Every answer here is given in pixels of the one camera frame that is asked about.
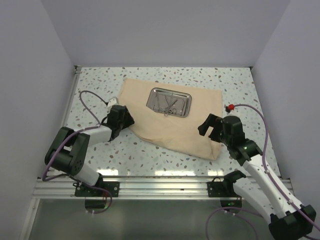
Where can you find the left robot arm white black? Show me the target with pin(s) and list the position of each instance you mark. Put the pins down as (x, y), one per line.
(68, 150)

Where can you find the steel instrument tray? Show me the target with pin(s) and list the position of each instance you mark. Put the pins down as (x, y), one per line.
(182, 106)

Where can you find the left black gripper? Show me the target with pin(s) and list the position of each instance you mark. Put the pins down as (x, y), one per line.
(128, 119)

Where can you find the aluminium front rail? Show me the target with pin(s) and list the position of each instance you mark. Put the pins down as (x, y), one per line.
(133, 188)

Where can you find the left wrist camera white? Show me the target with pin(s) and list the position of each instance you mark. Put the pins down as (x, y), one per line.
(112, 102)

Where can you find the steel surgical scissors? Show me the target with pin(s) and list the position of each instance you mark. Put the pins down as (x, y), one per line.
(169, 110)

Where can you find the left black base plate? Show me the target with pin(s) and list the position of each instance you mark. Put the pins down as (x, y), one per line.
(101, 189)

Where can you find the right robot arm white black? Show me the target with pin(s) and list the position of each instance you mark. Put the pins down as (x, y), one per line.
(287, 217)

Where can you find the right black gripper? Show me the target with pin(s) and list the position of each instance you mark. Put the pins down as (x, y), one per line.
(212, 121)

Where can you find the beige cloth wrap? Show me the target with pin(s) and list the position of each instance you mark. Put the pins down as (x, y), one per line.
(174, 133)

